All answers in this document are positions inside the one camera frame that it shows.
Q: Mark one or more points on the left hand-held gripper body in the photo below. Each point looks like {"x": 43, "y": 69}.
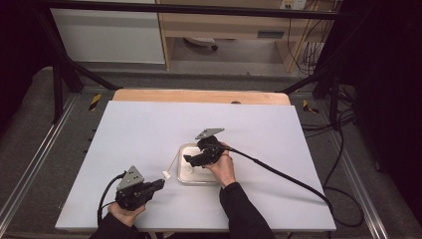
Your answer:
{"x": 131, "y": 186}

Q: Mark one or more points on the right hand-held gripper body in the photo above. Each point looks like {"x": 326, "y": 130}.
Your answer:
{"x": 212, "y": 151}

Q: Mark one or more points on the small white food piece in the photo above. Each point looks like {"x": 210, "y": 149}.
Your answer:
{"x": 166, "y": 175}
{"x": 190, "y": 170}

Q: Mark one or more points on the clear square plastic tray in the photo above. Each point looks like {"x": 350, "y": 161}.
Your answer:
{"x": 192, "y": 177}

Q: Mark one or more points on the thin wooden skewer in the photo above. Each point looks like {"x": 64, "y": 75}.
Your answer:
{"x": 172, "y": 163}

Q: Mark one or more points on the person's right hand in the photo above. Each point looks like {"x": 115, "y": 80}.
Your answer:
{"x": 224, "y": 169}

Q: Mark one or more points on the person's left hand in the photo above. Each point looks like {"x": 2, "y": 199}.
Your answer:
{"x": 127, "y": 215}

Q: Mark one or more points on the white table board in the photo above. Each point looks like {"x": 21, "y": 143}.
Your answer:
{"x": 149, "y": 132}

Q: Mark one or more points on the yellow black floor tape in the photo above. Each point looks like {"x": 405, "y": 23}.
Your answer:
{"x": 95, "y": 101}
{"x": 309, "y": 107}

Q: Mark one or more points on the office chair base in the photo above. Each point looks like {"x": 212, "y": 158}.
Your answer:
{"x": 200, "y": 41}

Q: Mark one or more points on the light wooden desk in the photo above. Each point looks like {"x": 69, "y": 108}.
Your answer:
{"x": 225, "y": 25}

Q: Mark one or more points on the white cabinet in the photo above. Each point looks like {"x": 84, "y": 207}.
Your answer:
{"x": 109, "y": 36}

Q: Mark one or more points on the aluminium floor rail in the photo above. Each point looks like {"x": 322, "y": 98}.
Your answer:
{"x": 40, "y": 149}
{"x": 358, "y": 186}

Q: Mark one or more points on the black metal frame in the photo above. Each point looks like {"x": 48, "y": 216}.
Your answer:
{"x": 59, "y": 66}

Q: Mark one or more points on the wall power outlet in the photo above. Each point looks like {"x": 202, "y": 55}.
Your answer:
{"x": 293, "y": 4}

